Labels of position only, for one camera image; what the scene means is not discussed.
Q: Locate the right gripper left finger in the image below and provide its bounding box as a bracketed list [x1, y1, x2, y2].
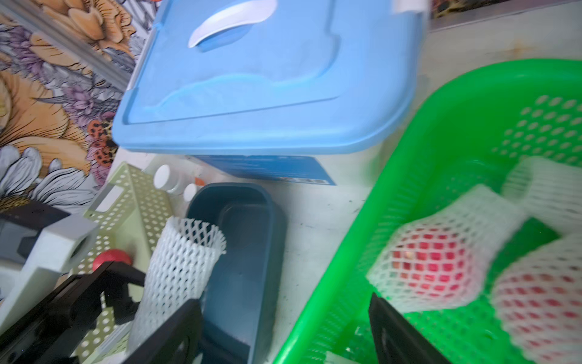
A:
[124, 300, 202, 364]

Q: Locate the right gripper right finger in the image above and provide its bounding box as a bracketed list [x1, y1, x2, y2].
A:
[368, 293, 450, 364]

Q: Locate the pale green perforated basket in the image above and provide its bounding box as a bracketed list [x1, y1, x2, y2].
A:
[71, 162, 173, 363]

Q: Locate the small white bottle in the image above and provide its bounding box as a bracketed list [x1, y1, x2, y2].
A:
[182, 184, 199, 203]

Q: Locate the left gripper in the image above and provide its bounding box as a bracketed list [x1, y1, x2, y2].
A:
[1, 262, 146, 363]

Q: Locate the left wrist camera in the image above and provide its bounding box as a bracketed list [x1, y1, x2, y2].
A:
[1, 201, 99, 333]

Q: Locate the blue lidded storage box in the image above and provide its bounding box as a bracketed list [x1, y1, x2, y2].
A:
[112, 0, 430, 186]

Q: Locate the white pill bottle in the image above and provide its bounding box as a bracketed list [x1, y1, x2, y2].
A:
[153, 164, 183, 194]

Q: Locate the bright green perforated basket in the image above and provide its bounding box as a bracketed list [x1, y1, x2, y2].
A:
[275, 59, 581, 363]

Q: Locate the netted apple in basket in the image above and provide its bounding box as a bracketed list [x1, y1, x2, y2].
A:
[491, 233, 581, 363]
[366, 184, 527, 313]
[502, 156, 581, 235]

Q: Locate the netted red apple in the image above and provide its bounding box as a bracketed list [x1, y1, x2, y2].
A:
[92, 249, 133, 271]

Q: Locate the dark teal plastic tray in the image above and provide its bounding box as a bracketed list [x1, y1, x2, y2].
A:
[186, 183, 287, 363]

